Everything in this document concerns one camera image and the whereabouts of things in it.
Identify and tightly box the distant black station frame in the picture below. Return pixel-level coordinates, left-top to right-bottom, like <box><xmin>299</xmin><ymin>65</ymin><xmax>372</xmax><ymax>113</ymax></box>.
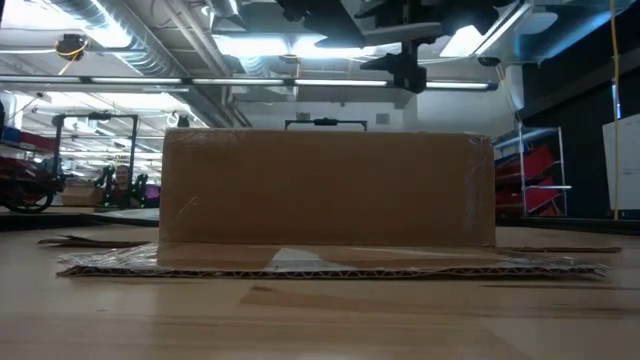
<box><xmin>52</xmin><ymin>113</ymin><xmax>140</xmax><ymax>201</ymax></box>
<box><xmin>284</xmin><ymin>118</ymin><xmax>369</xmax><ymax>132</ymax></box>

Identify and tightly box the metal rack with red bins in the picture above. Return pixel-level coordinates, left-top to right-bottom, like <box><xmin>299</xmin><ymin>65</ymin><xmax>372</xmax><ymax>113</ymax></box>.
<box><xmin>493</xmin><ymin>127</ymin><xmax>573</xmax><ymax>219</ymax></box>

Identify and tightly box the red cart with wheel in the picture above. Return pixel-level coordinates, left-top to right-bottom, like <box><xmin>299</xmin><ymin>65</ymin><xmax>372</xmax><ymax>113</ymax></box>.
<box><xmin>0</xmin><ymin>127</ymin><xmax>64</xmax><ymax>215</ymax></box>

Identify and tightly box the black yellow cord reel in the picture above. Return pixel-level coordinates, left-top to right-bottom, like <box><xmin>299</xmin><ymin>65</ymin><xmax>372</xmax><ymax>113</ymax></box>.
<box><xmin>54</xmin><ymin>33</ymin><xmax>90</xmax><ymax>64</ymax></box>

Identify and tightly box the long LED light bar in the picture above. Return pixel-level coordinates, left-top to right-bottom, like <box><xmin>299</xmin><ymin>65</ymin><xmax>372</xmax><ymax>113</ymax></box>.
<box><xmin>0</xmin><ymin>74</ymin><xmax>500</xmax><ymax>93</ymax></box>

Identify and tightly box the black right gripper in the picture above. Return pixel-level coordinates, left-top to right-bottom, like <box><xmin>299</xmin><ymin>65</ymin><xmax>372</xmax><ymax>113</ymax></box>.
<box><xmin>277</xmin><ymin>0</ymin><xmax>501</xmax><ymax>95</ymax></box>

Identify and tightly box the white board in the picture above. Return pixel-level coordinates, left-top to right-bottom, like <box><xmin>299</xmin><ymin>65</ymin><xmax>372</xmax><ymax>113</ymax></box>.
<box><xmin>602</xmin><ymin>113</ymin><xmax>640</xmax><ymax>212</ymax></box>

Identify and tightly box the silver ventilation duct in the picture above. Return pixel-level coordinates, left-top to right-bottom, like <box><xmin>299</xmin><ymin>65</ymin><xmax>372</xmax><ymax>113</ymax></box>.
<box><xmin>47</xmin><ymin>0</ymin><xmax>176</xmax><ymax>79</ymax></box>

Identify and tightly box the person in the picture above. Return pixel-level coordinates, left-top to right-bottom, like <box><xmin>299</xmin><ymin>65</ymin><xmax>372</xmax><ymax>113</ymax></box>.
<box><xmin>112</xmin><ymin>163</ymin><xmax>136</xmax><ymax>209</ymax></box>

